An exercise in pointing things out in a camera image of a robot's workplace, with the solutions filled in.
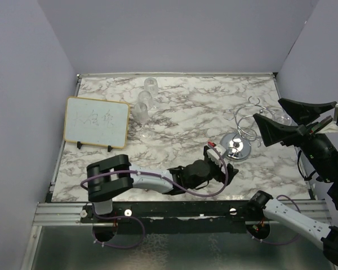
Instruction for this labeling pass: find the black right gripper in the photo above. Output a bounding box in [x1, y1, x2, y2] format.
[252, 96, 338, 181]

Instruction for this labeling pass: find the clear wine glass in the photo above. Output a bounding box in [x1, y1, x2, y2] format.
[274, 111, 292, 126]
[134, 102, 152, 139]
[138, 91, 158, 110]
[144, 78, 158, 96]

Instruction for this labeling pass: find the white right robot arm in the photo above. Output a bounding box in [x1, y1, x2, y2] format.
[247, 98, 338, 267]

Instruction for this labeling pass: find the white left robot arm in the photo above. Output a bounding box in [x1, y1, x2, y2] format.
[80, 143, 239, 222]

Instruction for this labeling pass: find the chrome wine glass rack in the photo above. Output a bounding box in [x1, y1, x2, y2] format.
[220, 96, 274, 161]

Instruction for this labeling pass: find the yellow framed whiteboard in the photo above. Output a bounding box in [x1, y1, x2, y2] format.
[63, 97, 130, 149]

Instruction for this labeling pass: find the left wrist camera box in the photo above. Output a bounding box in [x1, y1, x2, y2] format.
[208, 142, 226, 166]

